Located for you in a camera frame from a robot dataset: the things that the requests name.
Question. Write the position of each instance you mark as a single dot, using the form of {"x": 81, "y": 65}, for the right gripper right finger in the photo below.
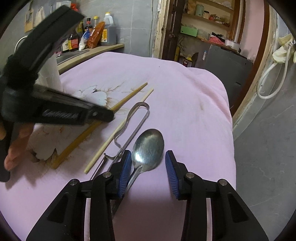
{"x": 231, "y": 217}

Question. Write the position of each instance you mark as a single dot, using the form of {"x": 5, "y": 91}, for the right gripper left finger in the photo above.
{"x": 64, "y": 218}

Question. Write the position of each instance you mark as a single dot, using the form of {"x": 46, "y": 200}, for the white plastic utensil holder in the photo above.
{"x": 49, "y": 76}

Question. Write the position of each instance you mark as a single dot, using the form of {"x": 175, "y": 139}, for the pale wooden chopstick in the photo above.
{"x": 119, "y": 130}

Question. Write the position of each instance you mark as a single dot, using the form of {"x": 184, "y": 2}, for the brown wooden chopstick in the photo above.
{"x": 62, "y": 157}

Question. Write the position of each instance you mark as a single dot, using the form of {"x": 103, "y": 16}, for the metal spoon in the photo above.
{"x": 146, "y": 154}

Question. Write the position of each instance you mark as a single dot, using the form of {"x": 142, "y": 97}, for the steel kitchen sink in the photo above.
{"x": 63, "y": 57}

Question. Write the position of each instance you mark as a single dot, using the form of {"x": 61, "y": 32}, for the person's left hand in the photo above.
{"x": 18, "y": 149}

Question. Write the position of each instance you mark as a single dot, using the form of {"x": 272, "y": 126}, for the steel sink faucet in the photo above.
{"x": 19, "y": 42}

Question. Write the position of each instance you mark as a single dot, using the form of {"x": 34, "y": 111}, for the dark wine bottle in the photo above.
{"x": 65, "y": 45}

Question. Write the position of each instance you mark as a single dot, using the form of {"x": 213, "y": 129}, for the soy sauce bottle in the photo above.
{"x": 73, "y": 41}

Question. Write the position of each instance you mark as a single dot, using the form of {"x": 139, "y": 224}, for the hanging wooden board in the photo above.
{"x": 29, "y": 18}

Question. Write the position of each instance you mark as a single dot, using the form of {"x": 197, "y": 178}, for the hanging beige towel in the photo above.
{"x": 40, "y": 16}

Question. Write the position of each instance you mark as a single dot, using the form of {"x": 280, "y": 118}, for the orange spice bag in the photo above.
{"x": 95, "y": 36}

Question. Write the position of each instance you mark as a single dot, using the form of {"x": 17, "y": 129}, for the large vinegar jug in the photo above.
{"x": 109, "y": 33}

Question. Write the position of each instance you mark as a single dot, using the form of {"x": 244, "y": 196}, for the pink floral cloth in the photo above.
{"x": 189, "y": 106}

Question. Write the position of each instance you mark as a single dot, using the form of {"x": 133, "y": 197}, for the dark grey cabinet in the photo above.
{"x": 231, "y": 68}

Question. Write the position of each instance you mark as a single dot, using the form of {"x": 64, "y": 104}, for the white rubber gloves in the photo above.
{"x": 287, "y": 48}

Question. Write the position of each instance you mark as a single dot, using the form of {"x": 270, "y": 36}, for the green box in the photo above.
{"x": 188, "y": 31}

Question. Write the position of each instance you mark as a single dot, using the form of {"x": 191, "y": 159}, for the wooden shelf unit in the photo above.
{"x": 220, "y": 17}

